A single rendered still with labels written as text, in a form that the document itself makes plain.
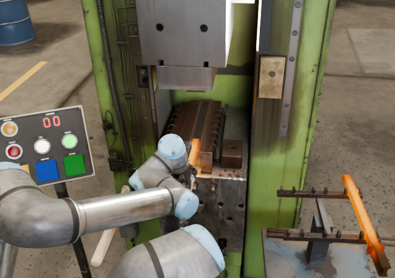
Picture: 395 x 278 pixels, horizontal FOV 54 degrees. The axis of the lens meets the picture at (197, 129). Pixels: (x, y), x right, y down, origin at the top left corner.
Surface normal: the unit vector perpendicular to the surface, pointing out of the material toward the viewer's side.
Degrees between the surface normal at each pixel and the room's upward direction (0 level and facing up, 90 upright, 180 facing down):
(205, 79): 90
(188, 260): 38
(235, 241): 90
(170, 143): 29
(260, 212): 90
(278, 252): 0
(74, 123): 60
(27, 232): 70
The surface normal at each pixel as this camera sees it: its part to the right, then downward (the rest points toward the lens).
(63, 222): 0.60, -0.22
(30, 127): 0.24, 0.04
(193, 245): 0.14, -0.57
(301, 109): -0.14, 0.55
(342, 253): -0.03, -0.83
